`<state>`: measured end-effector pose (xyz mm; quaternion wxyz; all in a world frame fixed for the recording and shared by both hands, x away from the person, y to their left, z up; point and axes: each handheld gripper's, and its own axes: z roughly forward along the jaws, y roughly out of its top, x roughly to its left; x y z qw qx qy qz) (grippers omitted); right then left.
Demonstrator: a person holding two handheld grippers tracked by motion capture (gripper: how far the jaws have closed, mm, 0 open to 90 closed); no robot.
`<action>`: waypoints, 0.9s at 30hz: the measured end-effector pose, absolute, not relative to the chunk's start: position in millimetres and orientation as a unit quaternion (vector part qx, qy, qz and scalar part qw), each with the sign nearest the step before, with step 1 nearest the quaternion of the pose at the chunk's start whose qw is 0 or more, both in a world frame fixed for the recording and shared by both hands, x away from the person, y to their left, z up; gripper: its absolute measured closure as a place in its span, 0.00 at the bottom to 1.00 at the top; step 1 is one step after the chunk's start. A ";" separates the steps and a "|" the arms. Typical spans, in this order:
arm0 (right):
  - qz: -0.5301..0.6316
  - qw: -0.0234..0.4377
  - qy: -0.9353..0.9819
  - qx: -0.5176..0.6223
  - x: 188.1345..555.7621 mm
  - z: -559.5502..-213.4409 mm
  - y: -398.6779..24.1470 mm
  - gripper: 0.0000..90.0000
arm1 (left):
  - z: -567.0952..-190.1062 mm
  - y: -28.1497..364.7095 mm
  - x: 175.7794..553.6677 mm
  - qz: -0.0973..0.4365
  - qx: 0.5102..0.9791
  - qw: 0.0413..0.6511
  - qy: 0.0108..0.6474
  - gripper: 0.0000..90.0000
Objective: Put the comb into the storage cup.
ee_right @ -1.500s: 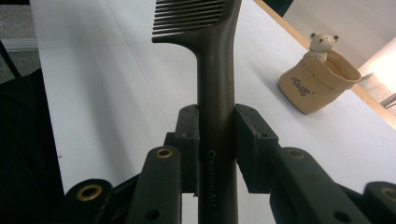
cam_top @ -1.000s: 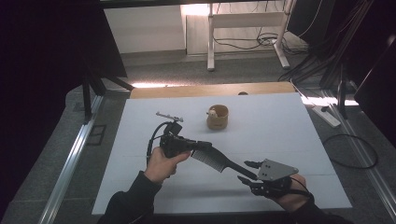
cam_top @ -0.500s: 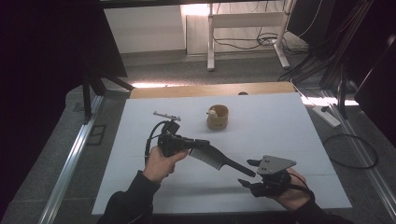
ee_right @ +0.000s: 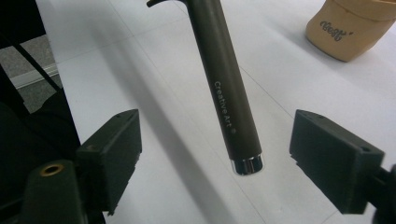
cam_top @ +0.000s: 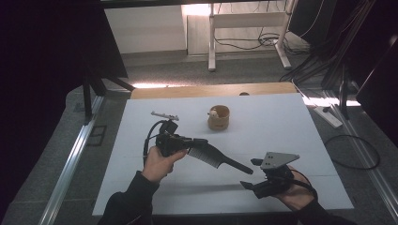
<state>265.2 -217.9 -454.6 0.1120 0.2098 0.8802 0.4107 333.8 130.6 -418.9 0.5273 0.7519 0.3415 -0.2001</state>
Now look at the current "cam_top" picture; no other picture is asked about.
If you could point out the round wooden cup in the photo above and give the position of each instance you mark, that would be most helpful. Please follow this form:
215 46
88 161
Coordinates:
219 120

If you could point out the person's right hand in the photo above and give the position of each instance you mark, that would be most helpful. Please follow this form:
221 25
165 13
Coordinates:
297 197

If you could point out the aluminium floor rail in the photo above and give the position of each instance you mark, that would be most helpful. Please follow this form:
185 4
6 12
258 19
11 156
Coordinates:
70 165
372 175

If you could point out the small cream round object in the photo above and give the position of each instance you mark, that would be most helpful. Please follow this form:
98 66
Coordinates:
214 113

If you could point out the white power strip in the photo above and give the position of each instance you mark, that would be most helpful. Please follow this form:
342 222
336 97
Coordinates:
328 117

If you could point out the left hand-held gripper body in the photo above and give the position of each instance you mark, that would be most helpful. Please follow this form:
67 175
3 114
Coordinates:
170 140

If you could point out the black curtain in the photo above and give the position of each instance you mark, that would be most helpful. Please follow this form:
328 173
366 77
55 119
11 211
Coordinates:
40 62

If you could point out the dark floor outlet cover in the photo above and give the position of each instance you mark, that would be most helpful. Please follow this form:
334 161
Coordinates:
97 135

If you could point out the black metal stand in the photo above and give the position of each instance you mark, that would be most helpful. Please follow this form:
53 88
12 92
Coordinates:
87 97

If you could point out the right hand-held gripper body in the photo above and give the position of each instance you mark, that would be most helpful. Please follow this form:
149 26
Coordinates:
275 175

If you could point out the person's left hand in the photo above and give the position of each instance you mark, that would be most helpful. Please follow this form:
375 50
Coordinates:
158 165

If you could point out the white desk frame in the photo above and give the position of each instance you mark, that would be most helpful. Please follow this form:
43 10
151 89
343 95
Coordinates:
247 20

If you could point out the black comb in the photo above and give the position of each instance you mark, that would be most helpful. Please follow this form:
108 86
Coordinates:
209 155

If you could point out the dark monitor panel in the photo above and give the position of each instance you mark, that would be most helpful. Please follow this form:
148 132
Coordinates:
381 90

